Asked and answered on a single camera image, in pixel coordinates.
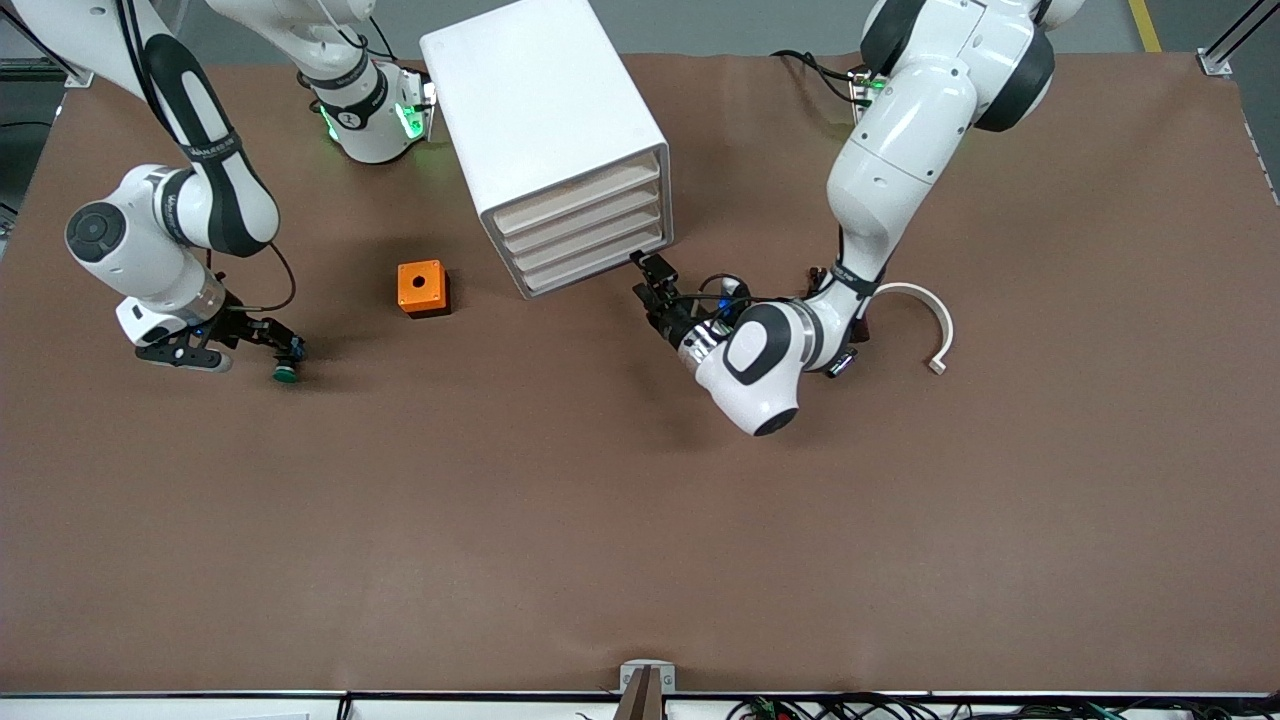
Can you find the grey metal bracket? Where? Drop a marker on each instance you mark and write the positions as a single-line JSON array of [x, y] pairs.
[[648, 665]]

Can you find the orange box with hole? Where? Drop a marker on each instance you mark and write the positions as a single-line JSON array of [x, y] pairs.
[[420, 285]]

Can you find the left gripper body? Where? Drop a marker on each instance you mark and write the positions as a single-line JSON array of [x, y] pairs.
[[672, 322]]

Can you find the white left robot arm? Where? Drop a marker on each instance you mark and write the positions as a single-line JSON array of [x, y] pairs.
[[900, 130]]

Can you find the white curved plastic bracket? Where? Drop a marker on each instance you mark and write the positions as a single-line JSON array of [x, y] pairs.
[[940, 315]]

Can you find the aluminium frame profile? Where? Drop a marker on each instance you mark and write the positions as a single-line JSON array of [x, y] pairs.
[[70, 72], [1222, 50]]

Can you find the brown camera post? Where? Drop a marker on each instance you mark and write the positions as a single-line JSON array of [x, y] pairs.
[[641, 705]]

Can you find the green push button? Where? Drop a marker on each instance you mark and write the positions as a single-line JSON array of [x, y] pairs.
[[287, 375]]

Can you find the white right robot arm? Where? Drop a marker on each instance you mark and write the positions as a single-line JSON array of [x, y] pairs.
[[215, 190]]

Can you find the silver metal fitting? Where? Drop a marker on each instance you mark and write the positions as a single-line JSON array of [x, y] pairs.
[[845, 365]]

